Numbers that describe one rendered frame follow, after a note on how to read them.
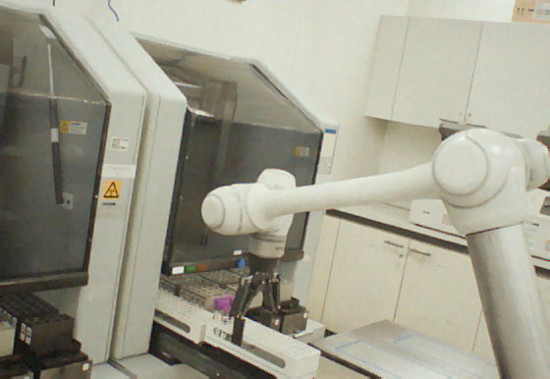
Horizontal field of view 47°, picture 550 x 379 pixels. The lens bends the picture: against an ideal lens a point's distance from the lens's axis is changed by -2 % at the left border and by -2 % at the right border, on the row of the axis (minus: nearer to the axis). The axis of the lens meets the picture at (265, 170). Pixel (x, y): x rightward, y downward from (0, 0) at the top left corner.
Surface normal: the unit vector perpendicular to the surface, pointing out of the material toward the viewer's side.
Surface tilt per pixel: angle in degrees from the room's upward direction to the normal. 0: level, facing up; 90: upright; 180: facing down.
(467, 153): 88
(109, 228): 90
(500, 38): 90
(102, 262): 90
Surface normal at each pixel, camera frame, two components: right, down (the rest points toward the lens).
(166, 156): 0.75, 0.19
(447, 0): -0.64, -0.04
